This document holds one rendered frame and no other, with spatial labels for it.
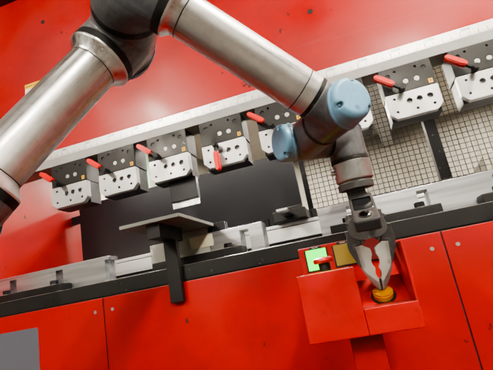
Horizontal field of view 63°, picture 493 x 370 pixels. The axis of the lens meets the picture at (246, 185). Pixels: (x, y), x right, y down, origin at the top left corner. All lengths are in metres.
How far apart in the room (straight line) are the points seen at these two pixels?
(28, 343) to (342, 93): 0.53
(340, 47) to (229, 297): 0.85
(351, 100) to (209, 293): 0.72
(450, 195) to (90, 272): 1.17
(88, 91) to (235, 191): 1.23
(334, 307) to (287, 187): 1.10
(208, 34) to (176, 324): 0.83
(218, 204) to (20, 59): 1.03
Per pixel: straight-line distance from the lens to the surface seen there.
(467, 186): 1.27
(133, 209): 2.07
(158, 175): 1.40
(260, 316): 1.13
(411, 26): 1.42
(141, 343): 1.28
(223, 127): 1.35
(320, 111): 0.67
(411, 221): 1.11
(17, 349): 0.51
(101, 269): 1.49
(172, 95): 1.48
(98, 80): 0.73
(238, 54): 0.65
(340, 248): 0.92
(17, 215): 2.01
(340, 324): 0.77
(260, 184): 1.83
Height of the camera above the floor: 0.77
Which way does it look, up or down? 14 degrees up
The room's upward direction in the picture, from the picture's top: 10 degrees counter-clockwise
